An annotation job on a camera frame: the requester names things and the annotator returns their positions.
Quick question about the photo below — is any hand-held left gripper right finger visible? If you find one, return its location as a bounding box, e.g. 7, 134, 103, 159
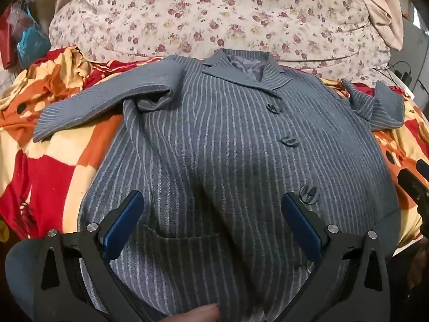
282, 191, 391, 322

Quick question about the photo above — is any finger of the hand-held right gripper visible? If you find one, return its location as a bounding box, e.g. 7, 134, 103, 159
397, 160, 429, 215

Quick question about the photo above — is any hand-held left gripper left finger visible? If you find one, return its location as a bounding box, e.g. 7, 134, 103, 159
34, 189, 146, 322

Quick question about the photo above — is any grey striped coat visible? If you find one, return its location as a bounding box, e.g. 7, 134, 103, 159
33, 49, 406, 322

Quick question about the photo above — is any person's left hand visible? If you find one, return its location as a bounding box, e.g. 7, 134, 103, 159
168, 303, 221, 322

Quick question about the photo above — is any red orange yellow blanket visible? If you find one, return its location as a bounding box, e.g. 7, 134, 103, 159
0, 45, 429, 259

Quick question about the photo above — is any beige cloth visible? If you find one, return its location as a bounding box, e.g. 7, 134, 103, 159
338, 0, 404, 51

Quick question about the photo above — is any blue plastic bag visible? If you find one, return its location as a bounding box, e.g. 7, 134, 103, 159
17, 23, 51, 69

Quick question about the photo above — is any red bag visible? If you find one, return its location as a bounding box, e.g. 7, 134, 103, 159
0, 3, 21, 71

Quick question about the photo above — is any floral quilt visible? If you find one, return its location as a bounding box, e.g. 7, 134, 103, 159
49, 0, 393, 88

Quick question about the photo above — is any black cable with adapter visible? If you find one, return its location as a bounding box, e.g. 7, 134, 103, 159
372, 61, 413, 84

